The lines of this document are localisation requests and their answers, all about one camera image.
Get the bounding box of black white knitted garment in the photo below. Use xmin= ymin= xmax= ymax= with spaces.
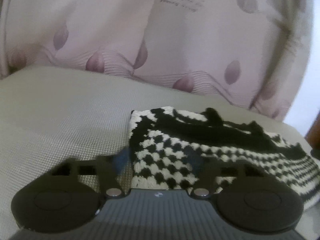
xmin=129 ymin=106 xmax=319 ymax=209

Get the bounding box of beige woven mattress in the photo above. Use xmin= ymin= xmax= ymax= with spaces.
xmin=1 ymin=66 xmax=311 ymax=239

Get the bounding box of pink leaf print curtain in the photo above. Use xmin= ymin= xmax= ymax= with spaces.
xmin=1 ymin=0 xmax=313 ymax=121

